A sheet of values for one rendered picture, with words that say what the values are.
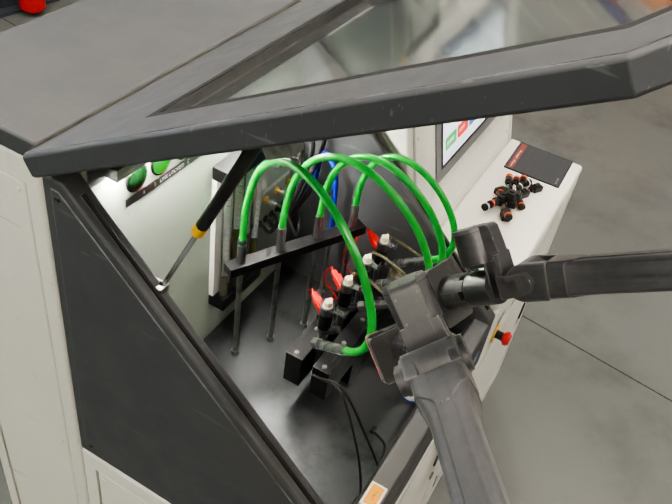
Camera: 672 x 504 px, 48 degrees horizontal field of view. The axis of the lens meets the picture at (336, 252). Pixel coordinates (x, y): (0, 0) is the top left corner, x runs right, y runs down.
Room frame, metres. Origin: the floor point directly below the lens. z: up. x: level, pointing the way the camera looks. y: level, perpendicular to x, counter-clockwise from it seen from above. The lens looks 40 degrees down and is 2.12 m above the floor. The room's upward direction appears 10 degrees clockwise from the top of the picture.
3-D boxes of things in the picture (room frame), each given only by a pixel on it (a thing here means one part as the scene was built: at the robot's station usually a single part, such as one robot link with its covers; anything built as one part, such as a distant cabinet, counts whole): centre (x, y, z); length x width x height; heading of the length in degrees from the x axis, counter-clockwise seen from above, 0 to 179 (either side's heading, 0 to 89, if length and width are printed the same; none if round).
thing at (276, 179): (1.36, 0.14, 1.20); 0.13 x 0.03 x 0.31; 157
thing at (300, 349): (1.14, -0.05, 0.91); 0.34 x 0.10 x 0.15; 157
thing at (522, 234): (1.62, -0.42, 0.97); 0.70 x 0.22 x 0.03; 157
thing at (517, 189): (1.65, -0.43, 1.01); 0.23 x 0.11 x 0.06; 157
